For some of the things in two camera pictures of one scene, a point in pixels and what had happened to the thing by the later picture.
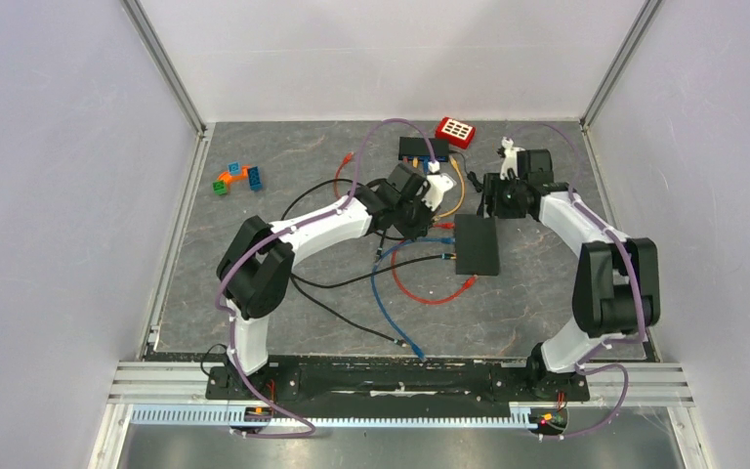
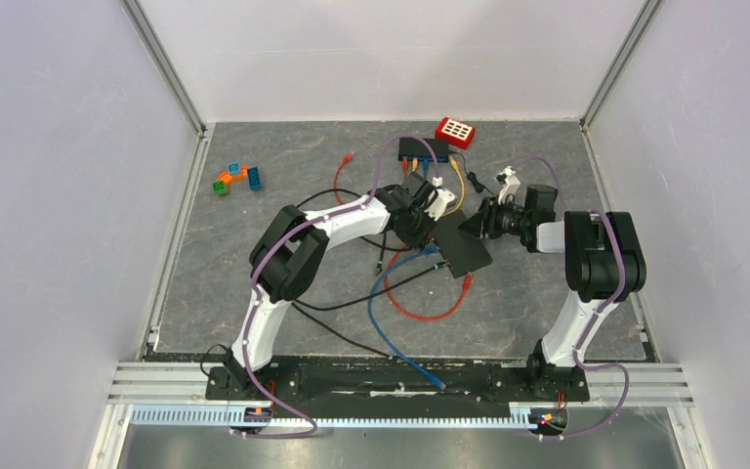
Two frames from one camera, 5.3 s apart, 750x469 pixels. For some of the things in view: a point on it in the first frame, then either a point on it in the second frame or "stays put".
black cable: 377,269 → 367,292
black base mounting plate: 386,381 stays put
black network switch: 416,149 stays put
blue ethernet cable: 375,285 → 425,370
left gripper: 420,229 stays put
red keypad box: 459,134 stays put
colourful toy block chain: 236,172 stays put
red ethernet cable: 467,285 → 467,282
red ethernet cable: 345,162 stays put
